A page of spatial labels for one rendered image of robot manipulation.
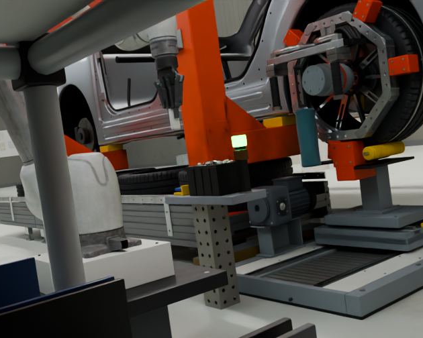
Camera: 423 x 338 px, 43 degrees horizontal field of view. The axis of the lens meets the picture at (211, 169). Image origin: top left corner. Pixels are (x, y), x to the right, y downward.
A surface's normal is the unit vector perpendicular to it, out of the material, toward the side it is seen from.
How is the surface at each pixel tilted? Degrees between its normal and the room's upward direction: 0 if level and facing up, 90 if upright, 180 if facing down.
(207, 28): 90
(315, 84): 90
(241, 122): 90
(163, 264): 90
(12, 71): 135
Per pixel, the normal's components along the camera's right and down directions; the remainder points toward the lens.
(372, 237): -0.77, 0.14
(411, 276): 0.61, -0.04
